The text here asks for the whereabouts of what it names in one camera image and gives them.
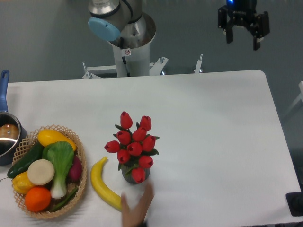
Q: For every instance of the yellow squash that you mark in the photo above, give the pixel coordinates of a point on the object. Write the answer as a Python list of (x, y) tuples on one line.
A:
[(48, 136)]

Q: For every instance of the yellow banana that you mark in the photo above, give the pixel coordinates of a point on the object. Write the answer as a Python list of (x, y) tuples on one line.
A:
[(103, 191)]

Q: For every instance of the dark green cucumber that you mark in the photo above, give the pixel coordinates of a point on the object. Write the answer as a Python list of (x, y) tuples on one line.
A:
[(34, 154)]

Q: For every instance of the blue saucepan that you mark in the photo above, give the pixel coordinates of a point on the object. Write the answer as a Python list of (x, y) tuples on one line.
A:
[(11, 130)]

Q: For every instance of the red tulip bouquet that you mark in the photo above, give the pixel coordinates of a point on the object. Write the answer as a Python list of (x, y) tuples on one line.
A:
[(137, 146)]

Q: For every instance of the yellow lemon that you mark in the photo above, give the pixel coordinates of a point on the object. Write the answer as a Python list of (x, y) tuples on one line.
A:
[(22, 184)]

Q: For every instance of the blurred human hand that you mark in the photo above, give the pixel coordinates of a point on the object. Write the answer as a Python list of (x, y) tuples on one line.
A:
[(136, 217)]

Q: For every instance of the green bean pod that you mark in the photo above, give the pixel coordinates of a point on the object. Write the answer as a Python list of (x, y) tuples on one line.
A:
[(65, 201)]

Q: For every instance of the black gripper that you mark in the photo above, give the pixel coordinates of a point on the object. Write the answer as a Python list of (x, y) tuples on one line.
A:
[(243, 13)]

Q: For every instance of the round beige bun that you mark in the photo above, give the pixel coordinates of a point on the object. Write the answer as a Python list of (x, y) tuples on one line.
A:
[(40, 172)]

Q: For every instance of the woven wicker basket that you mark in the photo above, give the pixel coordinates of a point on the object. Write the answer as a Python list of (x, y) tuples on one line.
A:
[(77, 187)]

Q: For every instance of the white metal robot stand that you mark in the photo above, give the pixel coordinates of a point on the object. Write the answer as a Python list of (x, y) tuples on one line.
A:
[(156, 68)]

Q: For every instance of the black device at table edge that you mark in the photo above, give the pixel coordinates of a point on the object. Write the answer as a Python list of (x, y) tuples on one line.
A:
[(295, 203)]

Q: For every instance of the dark grey ribbed vase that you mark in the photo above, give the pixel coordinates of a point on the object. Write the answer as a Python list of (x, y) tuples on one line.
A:
[(134, 174)]

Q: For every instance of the orange fruit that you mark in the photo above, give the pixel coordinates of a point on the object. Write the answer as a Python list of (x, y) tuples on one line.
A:
[(37, 199)]

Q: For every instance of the green bok choy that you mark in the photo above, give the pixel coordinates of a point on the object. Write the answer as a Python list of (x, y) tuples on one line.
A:
[(61, 155)]

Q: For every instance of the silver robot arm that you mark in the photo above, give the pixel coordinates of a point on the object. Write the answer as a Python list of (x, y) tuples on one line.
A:
[(124, 25)]

